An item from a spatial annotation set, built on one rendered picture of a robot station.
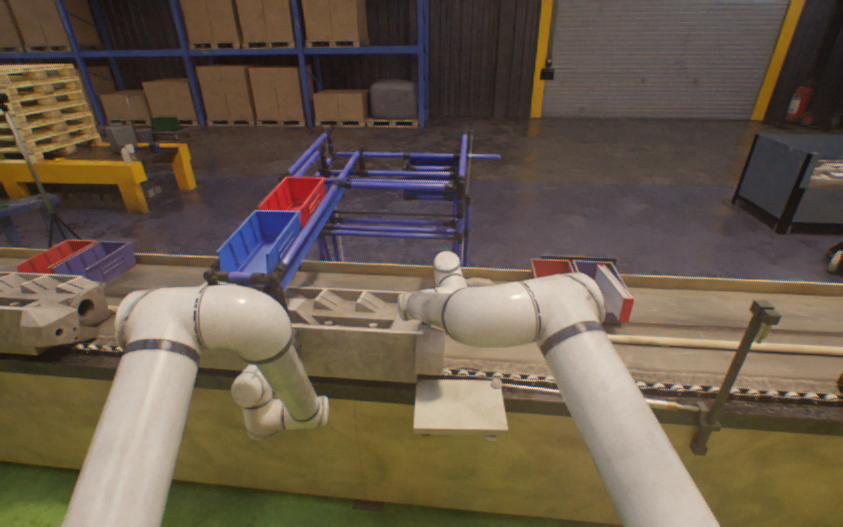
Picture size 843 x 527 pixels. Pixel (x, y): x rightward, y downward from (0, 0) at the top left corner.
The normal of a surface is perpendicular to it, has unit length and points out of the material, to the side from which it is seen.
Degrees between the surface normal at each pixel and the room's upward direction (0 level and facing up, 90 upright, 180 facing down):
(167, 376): 48
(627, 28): 90
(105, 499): 26
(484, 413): 0
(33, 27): 90
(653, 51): 90
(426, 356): 71
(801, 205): 90
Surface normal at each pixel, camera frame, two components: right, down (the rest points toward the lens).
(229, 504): -0.01, -0.88
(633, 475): -0.58, -0.35
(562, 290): 0.11, -0.62
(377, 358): -0.11, 0.32
